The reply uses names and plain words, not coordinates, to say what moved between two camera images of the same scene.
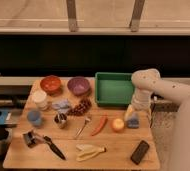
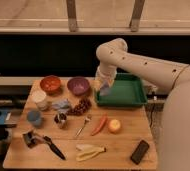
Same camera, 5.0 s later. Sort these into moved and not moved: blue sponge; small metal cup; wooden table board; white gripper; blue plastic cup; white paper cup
Moved: white gripper; blue sponge
Not moved: blue plastic cup; small metal cup; white paper cup; wooden table board
